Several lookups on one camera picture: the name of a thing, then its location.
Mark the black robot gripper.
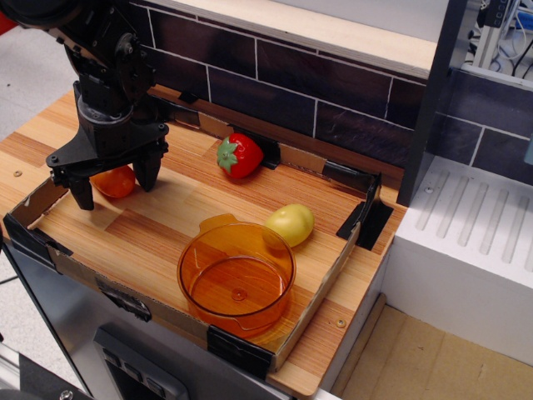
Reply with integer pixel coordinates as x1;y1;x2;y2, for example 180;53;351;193
46;81;169;211

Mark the orange plastic toy carrot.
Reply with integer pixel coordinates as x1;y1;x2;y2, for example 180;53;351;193
90;165;136;198

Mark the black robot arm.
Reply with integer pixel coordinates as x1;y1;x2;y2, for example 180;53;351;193
1;1;169;210

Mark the taped cardboard fence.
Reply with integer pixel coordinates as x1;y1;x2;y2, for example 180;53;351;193
1;93;405;393

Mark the transparent orange plastic pot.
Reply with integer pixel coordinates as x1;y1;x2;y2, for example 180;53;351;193
177;214;296;338

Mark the red plastic toy strawberry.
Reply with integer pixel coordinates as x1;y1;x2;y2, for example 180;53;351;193
217;132;264;179

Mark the grey toy oven front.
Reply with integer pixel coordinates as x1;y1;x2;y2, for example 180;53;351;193
92;326;191;400

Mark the yellow plastic toy potato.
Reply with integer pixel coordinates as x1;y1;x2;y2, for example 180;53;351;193
265;203;315;248

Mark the white toy sink drainboard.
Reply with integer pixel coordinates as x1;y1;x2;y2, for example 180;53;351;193
381;157;532;363

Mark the dark grey vertical post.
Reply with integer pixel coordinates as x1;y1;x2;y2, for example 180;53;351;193
397;1;478;206

